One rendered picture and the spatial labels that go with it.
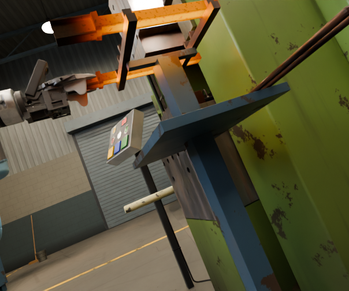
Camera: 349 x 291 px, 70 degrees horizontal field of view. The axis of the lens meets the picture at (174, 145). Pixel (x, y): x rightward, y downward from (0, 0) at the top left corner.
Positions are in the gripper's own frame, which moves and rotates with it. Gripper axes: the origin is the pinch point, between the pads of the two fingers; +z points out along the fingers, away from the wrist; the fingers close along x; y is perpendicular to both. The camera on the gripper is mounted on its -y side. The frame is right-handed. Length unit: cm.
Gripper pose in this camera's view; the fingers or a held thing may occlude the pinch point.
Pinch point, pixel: (91, 81)
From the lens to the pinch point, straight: 80.6
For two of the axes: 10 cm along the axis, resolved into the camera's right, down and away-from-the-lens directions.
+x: 2.9, -2.5, -9.3
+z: 8.8, -3.2, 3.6
